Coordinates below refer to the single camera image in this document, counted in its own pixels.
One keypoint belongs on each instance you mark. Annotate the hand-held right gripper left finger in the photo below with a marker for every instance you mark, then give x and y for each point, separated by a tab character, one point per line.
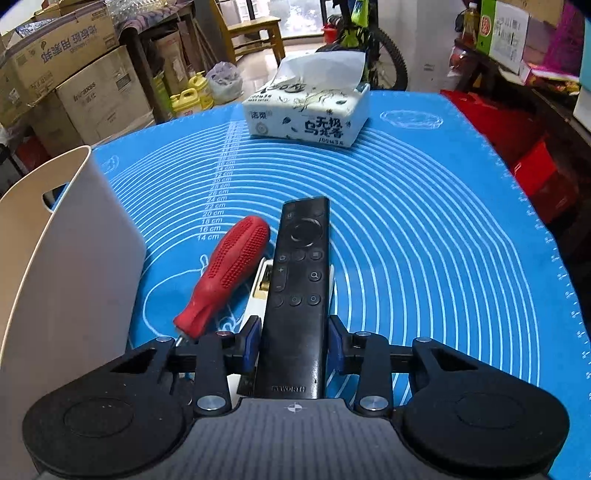
251	346

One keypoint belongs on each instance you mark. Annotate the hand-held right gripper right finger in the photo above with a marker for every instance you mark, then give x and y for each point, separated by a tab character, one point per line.
334	348

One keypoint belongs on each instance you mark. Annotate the small white case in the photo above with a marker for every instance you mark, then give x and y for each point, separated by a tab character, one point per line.
258	286

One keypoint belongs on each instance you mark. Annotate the black remote control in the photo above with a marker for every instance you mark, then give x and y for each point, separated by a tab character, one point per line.
295	300

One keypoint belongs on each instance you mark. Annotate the beige plastic basket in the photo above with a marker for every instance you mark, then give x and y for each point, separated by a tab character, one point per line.
69	277

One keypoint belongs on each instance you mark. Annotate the blue silicone mat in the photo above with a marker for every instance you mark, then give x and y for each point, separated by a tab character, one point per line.
415	230

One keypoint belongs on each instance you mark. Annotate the white tissue pack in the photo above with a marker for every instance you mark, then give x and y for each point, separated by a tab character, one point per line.
309	115

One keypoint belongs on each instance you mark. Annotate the yellow jug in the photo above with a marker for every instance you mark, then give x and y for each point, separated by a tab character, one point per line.
184	104
202	90

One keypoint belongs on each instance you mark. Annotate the grey plastic bag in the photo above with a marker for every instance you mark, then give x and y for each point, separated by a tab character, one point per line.
226	83

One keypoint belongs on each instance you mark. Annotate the red gift box stack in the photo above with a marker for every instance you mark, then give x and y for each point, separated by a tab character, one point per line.
508	138

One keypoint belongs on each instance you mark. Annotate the large plain cardboard box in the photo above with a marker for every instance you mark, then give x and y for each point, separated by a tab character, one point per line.
101	101

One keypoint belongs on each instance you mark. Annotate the black green bicycle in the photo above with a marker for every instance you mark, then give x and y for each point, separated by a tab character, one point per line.
383	50

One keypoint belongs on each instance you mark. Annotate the wooden chair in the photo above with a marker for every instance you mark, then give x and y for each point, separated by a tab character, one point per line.
258	27

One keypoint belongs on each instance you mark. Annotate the dark wooden table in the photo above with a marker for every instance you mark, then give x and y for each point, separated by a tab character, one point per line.
138	46

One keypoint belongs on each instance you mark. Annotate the dark wooden shelf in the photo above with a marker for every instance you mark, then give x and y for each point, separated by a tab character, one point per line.
545	106

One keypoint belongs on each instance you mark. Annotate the oil bottle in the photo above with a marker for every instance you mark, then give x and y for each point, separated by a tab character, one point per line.
470	25

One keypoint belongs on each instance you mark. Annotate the printed open cardboard box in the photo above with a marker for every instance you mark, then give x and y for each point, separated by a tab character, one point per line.
60	50

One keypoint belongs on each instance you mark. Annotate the green white carton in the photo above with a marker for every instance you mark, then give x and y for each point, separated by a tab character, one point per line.
503	32

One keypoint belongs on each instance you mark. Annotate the pink bag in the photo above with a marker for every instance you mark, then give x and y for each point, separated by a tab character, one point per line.
563	41

